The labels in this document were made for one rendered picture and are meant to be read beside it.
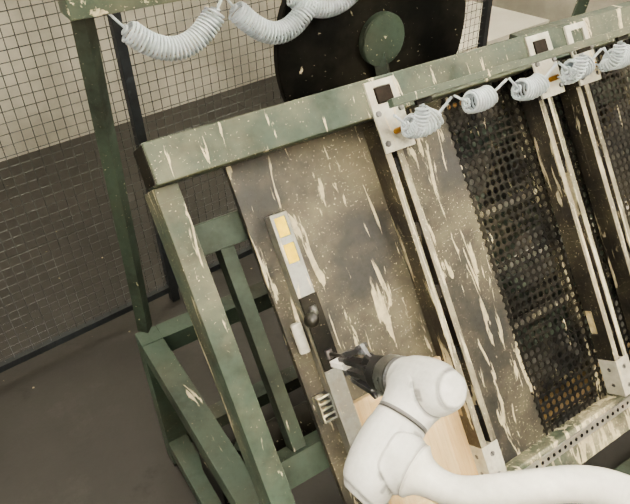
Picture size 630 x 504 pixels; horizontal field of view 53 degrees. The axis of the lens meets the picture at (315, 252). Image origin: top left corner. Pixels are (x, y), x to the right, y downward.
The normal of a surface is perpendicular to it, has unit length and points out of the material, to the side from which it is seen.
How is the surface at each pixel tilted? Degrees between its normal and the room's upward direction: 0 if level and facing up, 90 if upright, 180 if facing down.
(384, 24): 90
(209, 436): 0
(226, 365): 56
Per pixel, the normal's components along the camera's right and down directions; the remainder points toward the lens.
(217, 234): 0.44, -0.04
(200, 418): -0.03, -0.80
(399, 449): -0.07, -0.51
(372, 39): 0.54, 0.49
